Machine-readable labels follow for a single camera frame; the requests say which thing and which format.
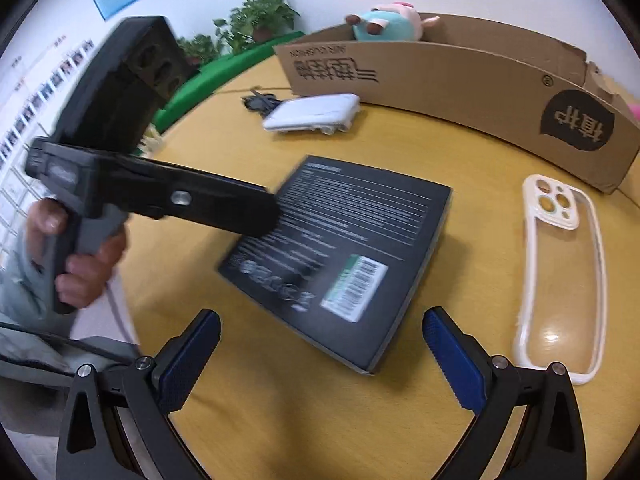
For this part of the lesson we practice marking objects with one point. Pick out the small potted green plant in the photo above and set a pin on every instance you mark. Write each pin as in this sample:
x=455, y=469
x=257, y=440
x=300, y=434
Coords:
x=200, y=50

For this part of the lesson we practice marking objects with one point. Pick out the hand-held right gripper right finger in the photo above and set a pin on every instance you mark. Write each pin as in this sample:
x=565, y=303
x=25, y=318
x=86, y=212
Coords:
x=452, y=360

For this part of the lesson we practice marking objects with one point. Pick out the white clear phone case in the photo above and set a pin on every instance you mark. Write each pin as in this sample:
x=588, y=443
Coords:
x=537, y=200

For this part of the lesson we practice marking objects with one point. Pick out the person's left hand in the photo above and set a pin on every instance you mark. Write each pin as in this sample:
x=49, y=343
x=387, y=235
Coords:
x=90, y=270

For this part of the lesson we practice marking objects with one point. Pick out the person's left forearm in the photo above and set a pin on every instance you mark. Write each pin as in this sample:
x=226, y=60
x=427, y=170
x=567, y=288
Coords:
x=20, y=280

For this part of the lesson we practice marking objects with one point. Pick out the white power adapter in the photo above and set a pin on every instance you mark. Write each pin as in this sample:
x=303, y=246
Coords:
x=310, y=112

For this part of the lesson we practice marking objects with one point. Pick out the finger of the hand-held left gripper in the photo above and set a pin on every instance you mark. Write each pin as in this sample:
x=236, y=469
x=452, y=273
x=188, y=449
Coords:
x=220, y=205

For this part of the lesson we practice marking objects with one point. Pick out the teal and pink plush toy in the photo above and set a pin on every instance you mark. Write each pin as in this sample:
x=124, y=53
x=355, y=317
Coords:
x=385, y=22

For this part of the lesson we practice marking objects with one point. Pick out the black sunglasses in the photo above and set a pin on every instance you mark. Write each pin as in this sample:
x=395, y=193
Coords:
x=257, y=102

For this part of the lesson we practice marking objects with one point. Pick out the black product box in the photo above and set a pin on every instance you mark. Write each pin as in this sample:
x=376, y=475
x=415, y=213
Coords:
x=350, y=220

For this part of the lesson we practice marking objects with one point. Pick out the wooden desktop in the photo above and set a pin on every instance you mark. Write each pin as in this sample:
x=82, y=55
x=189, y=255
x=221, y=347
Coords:
x=480, y=170

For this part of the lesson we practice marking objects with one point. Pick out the cardboard box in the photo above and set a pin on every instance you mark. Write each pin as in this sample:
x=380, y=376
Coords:
x=450, y=75

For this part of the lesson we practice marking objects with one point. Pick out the large potted green plant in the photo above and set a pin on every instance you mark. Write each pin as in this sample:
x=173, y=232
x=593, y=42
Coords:
x=260, y=15

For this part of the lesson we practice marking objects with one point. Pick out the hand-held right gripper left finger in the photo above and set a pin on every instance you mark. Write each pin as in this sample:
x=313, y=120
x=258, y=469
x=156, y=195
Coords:
x=192, y=360

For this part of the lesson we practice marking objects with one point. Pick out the person's grey jacket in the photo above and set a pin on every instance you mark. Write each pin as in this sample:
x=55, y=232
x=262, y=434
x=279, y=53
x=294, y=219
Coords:
x=45, y=355

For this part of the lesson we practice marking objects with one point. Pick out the row of wall photos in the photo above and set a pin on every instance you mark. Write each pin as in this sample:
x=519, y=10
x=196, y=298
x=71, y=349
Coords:
x=35, y=105

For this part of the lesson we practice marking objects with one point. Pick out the green stand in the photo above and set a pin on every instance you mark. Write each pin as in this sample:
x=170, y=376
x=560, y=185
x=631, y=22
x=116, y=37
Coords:
x=215, y=75

